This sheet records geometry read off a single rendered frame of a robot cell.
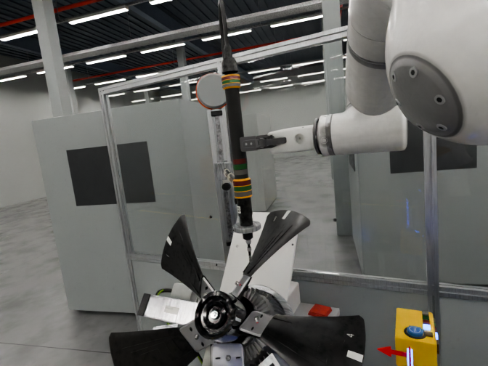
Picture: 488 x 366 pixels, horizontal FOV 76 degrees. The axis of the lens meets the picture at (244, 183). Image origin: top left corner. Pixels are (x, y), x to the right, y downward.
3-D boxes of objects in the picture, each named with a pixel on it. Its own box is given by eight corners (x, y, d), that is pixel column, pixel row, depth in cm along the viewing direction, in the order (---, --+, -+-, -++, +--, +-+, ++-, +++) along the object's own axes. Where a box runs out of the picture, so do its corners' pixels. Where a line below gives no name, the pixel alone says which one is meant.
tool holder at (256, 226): (230, 225, 82) (226, 189, 81) (256, 221, 83) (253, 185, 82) (234, 235, 73) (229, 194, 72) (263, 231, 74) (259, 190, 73)
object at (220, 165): (216, 179, 143) (214, 161, 142) (232, 178, 144) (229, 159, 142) (218, 182, 133) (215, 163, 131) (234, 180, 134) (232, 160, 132)
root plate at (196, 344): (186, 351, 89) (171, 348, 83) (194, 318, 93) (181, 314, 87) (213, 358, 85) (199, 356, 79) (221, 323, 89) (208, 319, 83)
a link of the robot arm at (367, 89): (348, -37, 42) (343, 92, 69) (346, 66, 37) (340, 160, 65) (425, -49, 39) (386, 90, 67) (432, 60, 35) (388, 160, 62)
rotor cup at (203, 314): (207, 344, 90) (181, 338, 80) (219, 292, 96) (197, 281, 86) (252, 356, 83) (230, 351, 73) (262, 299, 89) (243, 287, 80)
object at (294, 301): (269, 298, 156) (267, 277, 155) (301, 303, 149) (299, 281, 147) (255, 316, 141) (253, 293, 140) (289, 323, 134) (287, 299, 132)
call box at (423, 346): (397, 336, 102) (396, 306, 101) (433, 343, 98) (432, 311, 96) (396, 370, 88) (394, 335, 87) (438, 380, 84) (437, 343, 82)
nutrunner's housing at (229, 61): (239, 237, 79) (218, 49, 73) (254, 235, 80) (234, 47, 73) (241, 242, 75) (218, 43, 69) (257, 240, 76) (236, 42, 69)
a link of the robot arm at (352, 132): (331, 102, 62) (330, 145, 60) (406, 91, 56) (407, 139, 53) (339, 121, 69) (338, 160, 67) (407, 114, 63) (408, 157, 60)
